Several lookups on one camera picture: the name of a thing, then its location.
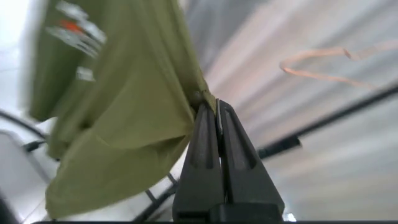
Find green garment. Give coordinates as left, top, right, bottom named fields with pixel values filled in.
left=27, top=0, right=217, bottom=220

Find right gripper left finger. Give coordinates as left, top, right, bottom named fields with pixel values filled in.
left=172, top=102, right=225, bottom=223

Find black clothes rack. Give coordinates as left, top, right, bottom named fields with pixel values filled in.
left=0, top=83, right=398, bottom=223

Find pink clothes hanger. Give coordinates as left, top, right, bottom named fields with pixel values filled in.
left=279, top=39, right=398, bottom=90

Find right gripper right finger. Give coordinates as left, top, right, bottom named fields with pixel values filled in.
left=216, top=98, right=285, bottom=223

